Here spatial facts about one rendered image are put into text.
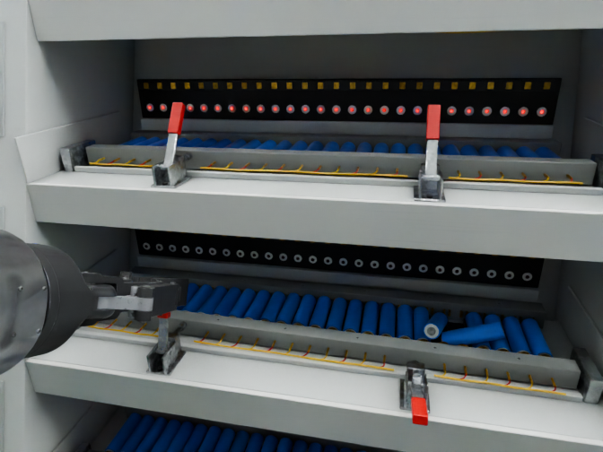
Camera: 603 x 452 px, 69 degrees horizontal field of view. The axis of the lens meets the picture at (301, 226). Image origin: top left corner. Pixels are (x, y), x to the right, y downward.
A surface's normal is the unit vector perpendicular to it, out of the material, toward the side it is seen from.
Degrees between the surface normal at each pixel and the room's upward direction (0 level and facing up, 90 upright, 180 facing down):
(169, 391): 109
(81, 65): 90
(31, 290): 90
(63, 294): 79
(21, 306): 90
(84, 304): 88
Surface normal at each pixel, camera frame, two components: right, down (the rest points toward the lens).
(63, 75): 0.98, 0.07
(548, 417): -0.02, -0.92
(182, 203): -0.21, 0.38
